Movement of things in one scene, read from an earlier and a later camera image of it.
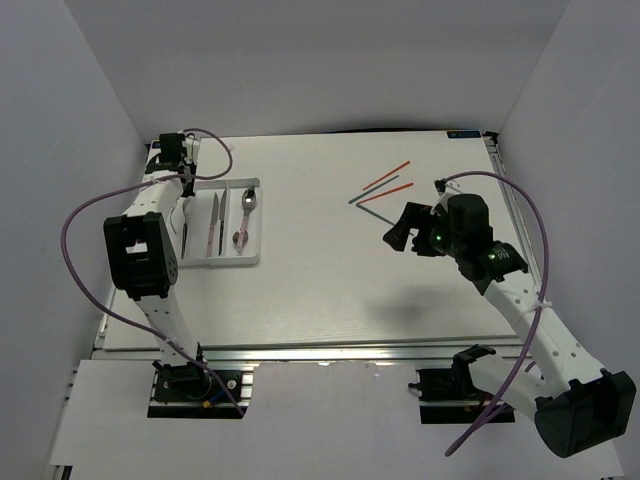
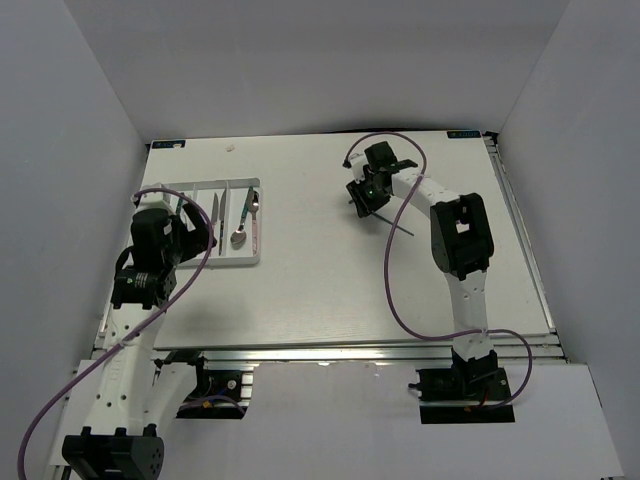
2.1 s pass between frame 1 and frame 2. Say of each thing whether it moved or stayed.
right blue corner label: stayed
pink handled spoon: moved
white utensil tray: stayed
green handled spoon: stayed
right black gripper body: moved
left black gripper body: moved
